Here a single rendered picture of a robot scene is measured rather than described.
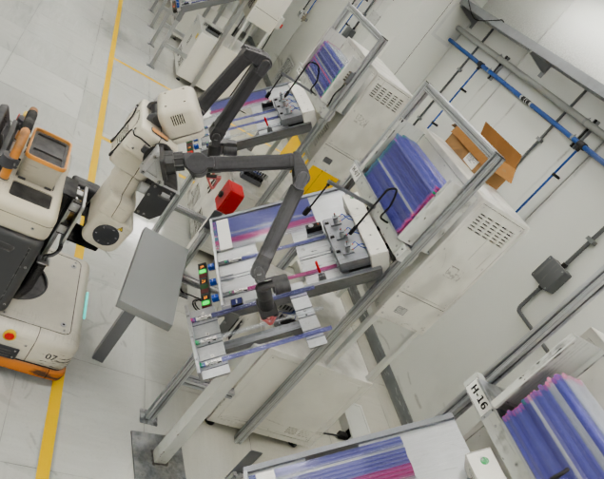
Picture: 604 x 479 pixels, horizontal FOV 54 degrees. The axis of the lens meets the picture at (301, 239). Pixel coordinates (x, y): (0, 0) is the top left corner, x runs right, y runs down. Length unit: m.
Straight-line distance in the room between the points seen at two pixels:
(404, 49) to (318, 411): 3.57
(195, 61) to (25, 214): 4.86
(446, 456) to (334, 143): 2.35
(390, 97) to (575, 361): 2.32
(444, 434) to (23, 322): 1.69
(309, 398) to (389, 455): 1.13
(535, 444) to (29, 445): 1.87
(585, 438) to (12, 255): 1.97
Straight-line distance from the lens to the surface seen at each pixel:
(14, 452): 2.64
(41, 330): 2.66
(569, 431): 1.79
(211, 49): 6.92
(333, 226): 2.75
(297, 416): 3.17
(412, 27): 5.64
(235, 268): 2.74
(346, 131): 3.84
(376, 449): 2.02
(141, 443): 2.88
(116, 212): 2.45
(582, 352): 1.94
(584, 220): 3.94
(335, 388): 3.06
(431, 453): 2.03
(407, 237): 2.48
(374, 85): 3.76
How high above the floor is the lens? 2.10
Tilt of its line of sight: 23 degrees down
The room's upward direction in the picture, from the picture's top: 39 degrees clockwise
